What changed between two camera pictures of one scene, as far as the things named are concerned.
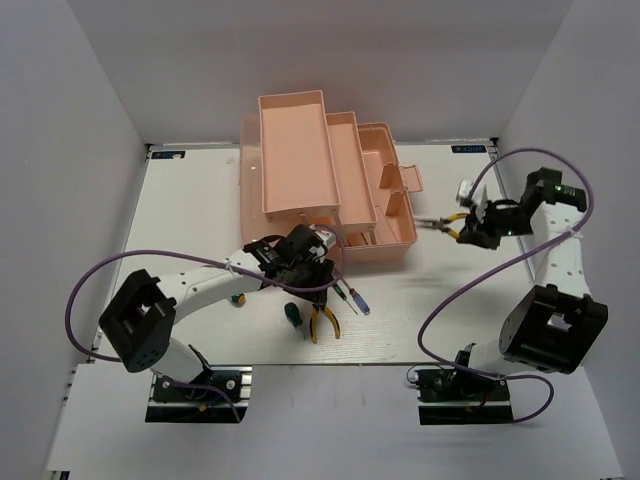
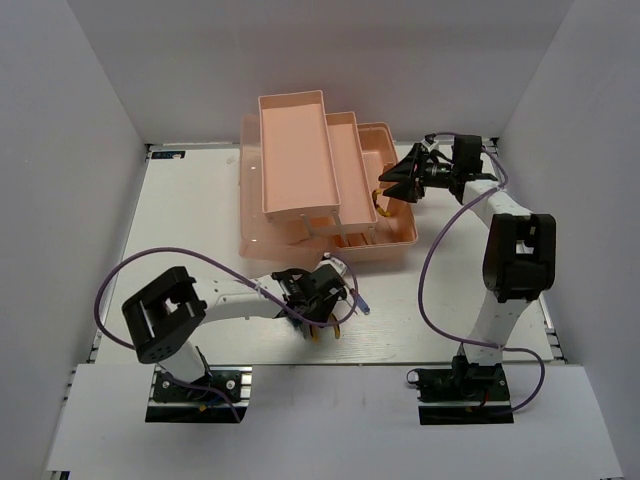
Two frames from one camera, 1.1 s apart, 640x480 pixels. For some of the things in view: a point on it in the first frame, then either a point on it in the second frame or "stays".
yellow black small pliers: (439, 222) -> (380, 210)
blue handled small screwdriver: (357, 299) stays
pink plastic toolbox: (300, 163) stays
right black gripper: (476, 230) -> (405, 170)
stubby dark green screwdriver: (294, 316) stays
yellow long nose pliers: (314, 323) stays
